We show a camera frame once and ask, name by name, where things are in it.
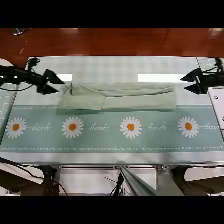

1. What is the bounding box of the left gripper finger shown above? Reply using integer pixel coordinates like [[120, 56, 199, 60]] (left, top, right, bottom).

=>
[[36, 83, 60, 96], [43, 68, 66, 85]]

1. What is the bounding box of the silver frame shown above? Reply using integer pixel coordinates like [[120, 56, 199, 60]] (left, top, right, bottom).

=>
[[0, 161, 224, 197]]

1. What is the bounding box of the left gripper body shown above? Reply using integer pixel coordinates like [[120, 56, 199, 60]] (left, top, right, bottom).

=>
[[31, 73, 48, 90]]

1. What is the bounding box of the black cable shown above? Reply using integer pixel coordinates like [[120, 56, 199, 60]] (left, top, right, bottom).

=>
[[52, 179, 70, 196], [104, 172, 126, 197]]

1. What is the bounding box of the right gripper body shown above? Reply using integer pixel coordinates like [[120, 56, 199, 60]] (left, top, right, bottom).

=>
[[201, 72, 216, 91]]

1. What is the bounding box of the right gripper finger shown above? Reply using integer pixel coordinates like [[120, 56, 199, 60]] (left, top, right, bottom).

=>
[[179, 67, 205, 83], [183, 83, 205, 95]]

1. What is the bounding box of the pale green shirt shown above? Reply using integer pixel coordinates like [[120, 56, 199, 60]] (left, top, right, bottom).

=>
[[55, 81, 178, 113]]

